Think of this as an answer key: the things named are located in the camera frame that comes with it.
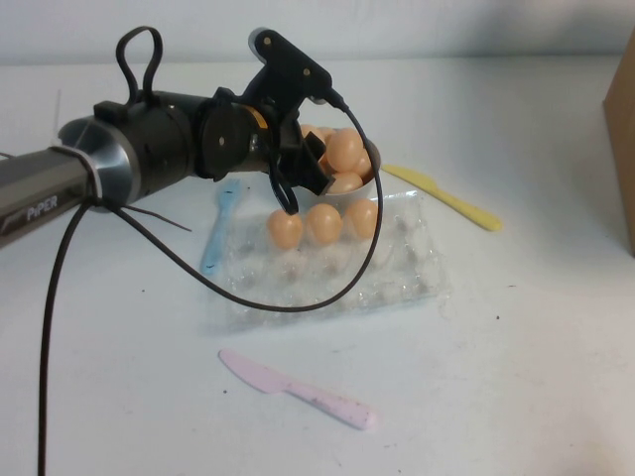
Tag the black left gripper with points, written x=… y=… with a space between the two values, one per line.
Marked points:
x=285 y=139

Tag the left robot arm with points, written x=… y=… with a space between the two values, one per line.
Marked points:
x=149 y=144

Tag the clear plastic egg tray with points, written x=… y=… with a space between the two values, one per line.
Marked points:
x=397 y=277

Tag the brown cardboard box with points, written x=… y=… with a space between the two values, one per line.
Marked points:
x=622 y=149

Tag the grey round bowl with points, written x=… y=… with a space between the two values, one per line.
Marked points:
x=347 y=199

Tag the short black hanging loop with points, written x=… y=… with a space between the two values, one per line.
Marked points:
x=292 y=208

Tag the yellow plastic knife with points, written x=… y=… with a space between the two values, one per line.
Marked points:
x=446 y=198

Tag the light blue plastic fork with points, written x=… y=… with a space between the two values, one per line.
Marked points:
x=213 y=253

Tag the thin black zip tie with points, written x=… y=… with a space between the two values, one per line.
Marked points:
x=164 y=221

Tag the pink plastic knife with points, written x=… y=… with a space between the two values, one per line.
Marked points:
x=297 y=389

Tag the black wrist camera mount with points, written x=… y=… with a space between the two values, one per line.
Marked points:
x=288 y=59

